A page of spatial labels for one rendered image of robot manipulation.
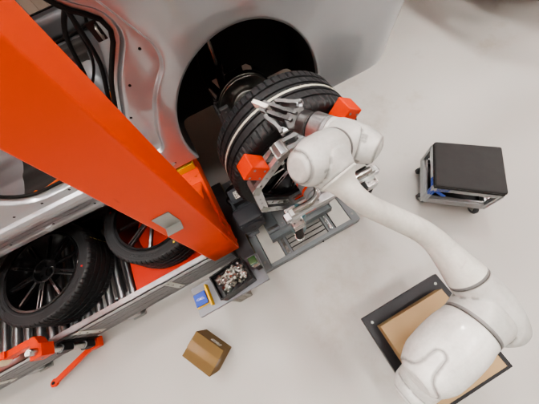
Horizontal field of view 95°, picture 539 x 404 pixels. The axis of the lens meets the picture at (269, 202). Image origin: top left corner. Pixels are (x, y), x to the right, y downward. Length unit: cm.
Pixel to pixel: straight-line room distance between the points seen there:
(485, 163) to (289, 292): 154
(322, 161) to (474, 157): 165
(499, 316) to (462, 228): 147
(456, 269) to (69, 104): 89
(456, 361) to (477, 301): 15
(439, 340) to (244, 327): 139
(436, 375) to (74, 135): 90
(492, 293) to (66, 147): 97
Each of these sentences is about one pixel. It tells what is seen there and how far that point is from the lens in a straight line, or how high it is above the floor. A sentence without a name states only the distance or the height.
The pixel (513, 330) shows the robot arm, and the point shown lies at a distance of 84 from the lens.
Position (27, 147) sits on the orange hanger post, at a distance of 63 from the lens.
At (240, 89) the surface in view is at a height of 95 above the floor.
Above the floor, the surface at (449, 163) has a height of 34.
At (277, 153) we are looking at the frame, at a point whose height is 111.
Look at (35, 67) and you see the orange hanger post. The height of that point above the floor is 167.
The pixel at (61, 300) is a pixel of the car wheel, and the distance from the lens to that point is 199.
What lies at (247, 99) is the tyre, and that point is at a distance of 107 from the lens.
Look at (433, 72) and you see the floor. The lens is 309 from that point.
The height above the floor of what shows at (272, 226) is 18.
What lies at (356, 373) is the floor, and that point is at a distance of 192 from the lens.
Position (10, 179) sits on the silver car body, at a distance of 221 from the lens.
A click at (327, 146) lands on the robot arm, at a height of 142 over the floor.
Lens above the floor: 187
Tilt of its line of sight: 65 degrees down
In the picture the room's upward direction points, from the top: 21 degrees counter-clockwise
